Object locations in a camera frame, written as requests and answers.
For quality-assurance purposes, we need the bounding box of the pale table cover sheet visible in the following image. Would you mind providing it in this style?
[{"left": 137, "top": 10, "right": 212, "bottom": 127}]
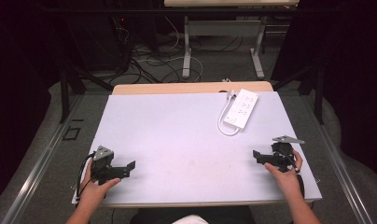
[{"left": 72, "top": 91, "right": 323, "bottom": 206}]

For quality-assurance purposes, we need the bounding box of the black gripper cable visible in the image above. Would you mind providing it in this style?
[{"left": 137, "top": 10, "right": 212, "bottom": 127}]
[
  {"left": 76, "top": 151, "right": 96, "bottom": 200},
  {"left": 277, "top": 148, "right": 306, "bottom": 201}
]

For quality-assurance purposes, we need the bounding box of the person's dark clothing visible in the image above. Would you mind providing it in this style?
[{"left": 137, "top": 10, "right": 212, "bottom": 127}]
[{"left": 129, "top": 205, "right": 257, "bottom": 224}]

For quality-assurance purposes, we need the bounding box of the white power strip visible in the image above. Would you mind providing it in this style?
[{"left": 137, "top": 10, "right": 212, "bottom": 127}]
[{"left": 222, "top": 88, "right": 260, "bottom": 131}]

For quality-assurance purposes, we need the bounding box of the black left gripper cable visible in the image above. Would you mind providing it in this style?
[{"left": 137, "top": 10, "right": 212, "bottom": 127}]
[{"left": 76, "top": 151, "right": 96, "bottom": 200}]

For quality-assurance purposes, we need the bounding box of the aluminium floor rail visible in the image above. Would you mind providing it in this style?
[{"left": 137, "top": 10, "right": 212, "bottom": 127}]
[
  {"left": 301, "top": 94, "right": 376, "bottom": 224},
  {"left": 0, "top": 94, "right": 85, "bottom": 224}
]

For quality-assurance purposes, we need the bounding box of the dark equipment with red light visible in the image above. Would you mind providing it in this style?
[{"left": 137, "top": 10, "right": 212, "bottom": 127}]
[{"left": 110, "top": 14, "right": 133, "bottom": 74}]

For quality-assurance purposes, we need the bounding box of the person's left hand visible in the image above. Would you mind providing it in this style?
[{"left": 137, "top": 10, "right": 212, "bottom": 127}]
[{"left": 78, "top": 160, "right": 122, "bottom": 203}]

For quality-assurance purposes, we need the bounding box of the black floor socket frame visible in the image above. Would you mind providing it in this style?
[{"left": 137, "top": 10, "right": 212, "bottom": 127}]
[{"left": 62, "top": 126, "right": 82, "bottom": 142}]

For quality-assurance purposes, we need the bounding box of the tangle of floor cables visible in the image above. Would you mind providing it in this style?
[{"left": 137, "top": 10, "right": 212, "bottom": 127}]
[{"left": 108, "top": 15, "right": 244, "bottom": 86}]

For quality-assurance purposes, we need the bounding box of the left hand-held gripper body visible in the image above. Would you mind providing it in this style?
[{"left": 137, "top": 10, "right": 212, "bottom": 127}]
[{"left": 90, "top": 145, "right": 122, "bottom": 187}]

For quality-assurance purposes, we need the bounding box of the white desk with metal legs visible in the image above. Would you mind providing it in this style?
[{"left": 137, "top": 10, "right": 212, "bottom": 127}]
[{"left": 163, "top": 0, "right": 300, "bottom": 80}]

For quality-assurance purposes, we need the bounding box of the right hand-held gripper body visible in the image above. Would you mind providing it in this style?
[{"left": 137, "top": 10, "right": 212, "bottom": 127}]
[{"left": 263, "top": 134, "right": 306, "bottom": 174}]

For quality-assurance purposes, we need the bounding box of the black metal stand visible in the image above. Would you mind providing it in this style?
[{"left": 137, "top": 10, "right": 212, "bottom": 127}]
[
  {"left": 272, "top": 60, "right": 325, "bottom": 126},
  {"left": 59, "top": 60, "right": 115, "bottom": 124}
]

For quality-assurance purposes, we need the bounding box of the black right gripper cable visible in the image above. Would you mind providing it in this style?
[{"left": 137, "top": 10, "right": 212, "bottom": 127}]
[{"left": 277, "top": 148, "right": 306, "bottom": 201}]

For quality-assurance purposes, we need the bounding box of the white power strip cable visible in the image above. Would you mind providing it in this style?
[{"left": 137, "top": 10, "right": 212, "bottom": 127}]
[{"left": 216, "top": 89, "right": 241, "bottom": 137}]

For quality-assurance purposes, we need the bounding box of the person's right hand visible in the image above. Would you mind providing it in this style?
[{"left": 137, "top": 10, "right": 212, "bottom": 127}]
[{"left": 263, "top": 149, "right": 304, "bottom": 201}]

